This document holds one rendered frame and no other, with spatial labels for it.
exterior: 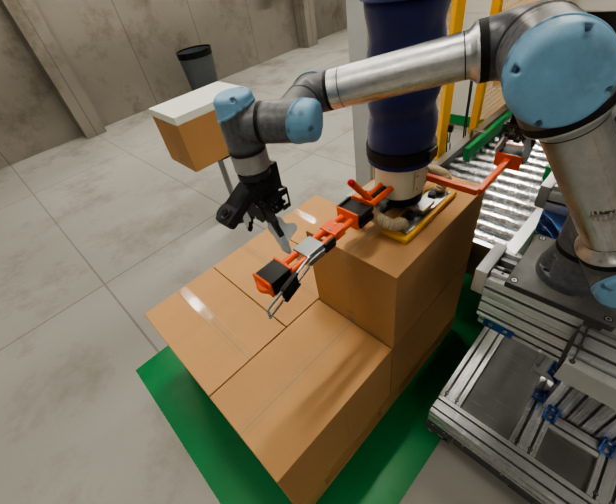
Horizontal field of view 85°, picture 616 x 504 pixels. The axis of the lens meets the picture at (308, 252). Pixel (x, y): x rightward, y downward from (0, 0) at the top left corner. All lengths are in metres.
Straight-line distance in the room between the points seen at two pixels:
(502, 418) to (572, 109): 1.35
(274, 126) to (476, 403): 1.42
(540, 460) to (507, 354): 0.43
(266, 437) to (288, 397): 0.15
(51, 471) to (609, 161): 2.41
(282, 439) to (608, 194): 1.07
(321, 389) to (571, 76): 1.11
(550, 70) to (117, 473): 2.14
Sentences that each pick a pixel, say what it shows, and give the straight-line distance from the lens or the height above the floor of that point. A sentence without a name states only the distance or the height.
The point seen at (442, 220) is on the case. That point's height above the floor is 0.94.
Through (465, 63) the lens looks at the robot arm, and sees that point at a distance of 0.68.
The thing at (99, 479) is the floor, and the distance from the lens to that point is 2.19.
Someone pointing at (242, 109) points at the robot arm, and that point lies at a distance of 0.65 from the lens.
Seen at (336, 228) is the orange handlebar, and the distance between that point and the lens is 1.01.
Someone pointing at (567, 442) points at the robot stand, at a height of 0.21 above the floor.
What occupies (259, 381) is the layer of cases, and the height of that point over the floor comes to 0.54.
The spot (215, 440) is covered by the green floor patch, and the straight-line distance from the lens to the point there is 1.96.
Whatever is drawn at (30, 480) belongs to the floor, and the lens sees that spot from 2.42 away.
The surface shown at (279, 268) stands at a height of 1.10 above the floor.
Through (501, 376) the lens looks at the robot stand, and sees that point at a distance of 1.79.
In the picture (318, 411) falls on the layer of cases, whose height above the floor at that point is 0.54.
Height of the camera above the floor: 1.73
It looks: 42 degrees down
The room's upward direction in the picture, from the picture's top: 11 degrees counter-clockwise
